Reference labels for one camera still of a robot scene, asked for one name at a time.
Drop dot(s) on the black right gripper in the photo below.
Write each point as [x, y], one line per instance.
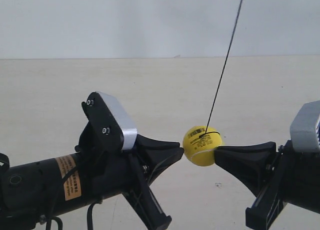
[295, 179]

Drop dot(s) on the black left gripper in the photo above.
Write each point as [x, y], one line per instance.
[129, 173]

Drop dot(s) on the yellow tennis ball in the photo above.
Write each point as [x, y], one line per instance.
[200, 143]

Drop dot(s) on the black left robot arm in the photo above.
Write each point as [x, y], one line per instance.
[41, 191]

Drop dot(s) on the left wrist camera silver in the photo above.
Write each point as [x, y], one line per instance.
[112, 128]

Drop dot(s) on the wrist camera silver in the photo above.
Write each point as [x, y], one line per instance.
[305, 128]
[112, 128]

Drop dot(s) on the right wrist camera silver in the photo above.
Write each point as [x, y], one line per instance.
[305, 128]

